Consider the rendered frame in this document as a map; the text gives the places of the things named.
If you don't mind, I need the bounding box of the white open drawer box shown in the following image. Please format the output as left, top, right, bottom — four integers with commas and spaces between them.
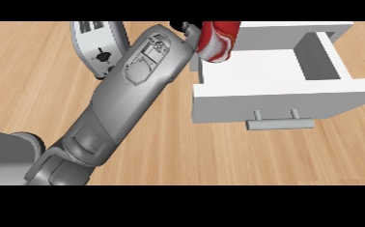
190, 31, 355, 85

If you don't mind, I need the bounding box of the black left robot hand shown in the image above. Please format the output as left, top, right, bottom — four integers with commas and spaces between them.
169, 21, 190, 33

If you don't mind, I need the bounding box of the grey drawer handle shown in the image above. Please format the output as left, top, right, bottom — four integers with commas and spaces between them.
246, 108, 317, 131

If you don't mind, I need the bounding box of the white drawer front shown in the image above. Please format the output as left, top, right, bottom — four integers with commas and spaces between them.
191, 77, 365, 125

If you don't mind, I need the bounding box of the white cabinet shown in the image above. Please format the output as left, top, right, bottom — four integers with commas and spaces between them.
231, 21, 357, 52

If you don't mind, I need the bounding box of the red and white can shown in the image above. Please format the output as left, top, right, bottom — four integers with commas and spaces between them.
195, 21, 243, 64

